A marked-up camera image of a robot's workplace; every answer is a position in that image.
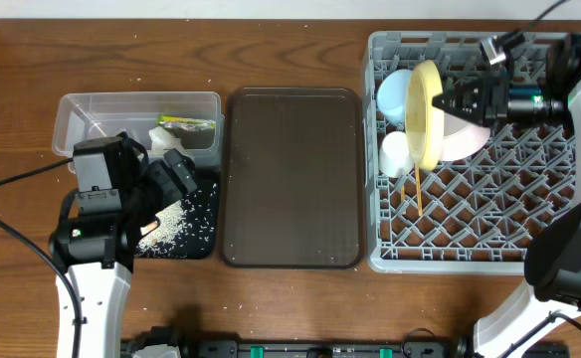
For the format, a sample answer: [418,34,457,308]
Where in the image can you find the white tissue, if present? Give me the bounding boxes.
[148,126,184,154]

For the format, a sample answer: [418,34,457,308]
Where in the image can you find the green yellow snack wrapper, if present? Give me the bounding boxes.
[156,114,216,131]

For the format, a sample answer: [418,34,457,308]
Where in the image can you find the pink bowl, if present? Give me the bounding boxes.
[440,113,490,162]

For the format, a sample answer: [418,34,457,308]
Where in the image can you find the yellow plate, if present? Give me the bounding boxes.
[405,60,445,170]

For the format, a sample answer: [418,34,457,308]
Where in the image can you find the rice pile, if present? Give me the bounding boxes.
[135,181,220,250]

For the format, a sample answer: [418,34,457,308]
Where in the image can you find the light blue bowl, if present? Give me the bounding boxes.
[376,70,412,126]

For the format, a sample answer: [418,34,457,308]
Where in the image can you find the cream white cup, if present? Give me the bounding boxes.
[379,131,414,178]

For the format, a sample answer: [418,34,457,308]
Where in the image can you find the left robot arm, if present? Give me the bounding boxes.
[50,149,197,357]

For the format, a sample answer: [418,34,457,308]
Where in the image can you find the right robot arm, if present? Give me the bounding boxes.
[432,33,581,357]

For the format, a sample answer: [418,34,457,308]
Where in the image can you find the clear plastic waste bin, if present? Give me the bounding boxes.
[52,91,225,168]

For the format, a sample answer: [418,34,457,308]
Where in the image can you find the grey plastic dishwasher rack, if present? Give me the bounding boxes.
[361,31,576,275]

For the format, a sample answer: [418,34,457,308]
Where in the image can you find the black plastic tray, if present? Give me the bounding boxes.
[130,168,222,261]

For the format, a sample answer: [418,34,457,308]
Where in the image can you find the dark brown serving tray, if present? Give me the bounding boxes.
[220,88,365,269]

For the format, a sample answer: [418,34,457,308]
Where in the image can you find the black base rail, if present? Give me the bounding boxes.
[119,327,477,358]

